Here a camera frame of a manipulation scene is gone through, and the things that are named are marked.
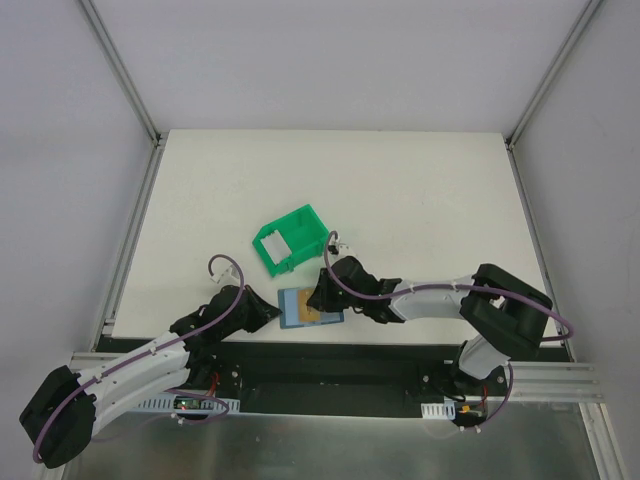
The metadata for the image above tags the gold patterned credit card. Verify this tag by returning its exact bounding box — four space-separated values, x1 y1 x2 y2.
297 288 321 325

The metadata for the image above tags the blue leather card holder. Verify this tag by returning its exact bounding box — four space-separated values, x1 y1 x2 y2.
278 288 344 330

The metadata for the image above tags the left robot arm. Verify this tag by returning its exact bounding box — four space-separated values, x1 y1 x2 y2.
19 285 281 469

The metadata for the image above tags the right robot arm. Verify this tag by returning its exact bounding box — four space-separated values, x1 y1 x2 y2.
307 256 552 400

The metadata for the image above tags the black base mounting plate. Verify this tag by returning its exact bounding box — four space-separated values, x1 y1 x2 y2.
97 329 574 416

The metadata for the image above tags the green plastic bin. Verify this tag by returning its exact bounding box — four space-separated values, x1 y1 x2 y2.
252 204 329 277

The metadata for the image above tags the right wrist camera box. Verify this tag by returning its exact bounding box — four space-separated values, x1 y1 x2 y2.
330 241 355 257

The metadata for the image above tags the left white cable duct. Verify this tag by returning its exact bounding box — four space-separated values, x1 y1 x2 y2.
132 393 240 416

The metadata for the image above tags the white cable duct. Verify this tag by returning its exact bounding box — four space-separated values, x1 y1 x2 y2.
132 393 240 416
421 401 456 421

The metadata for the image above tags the right white cable duct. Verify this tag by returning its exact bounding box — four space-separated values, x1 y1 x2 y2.
421 401 456 421

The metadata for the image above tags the aluminium front rail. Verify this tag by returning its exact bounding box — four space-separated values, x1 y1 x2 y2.
73 353 601 402

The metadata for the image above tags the left aluminium frame post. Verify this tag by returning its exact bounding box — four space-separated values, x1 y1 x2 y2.
74 0 169 146

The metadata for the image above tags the aluminium frame post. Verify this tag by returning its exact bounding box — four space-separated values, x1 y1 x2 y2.
503 0 609 151
74 0 169 146

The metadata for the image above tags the right aluminium frame post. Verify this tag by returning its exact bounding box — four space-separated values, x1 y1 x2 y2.
503 0 609 151

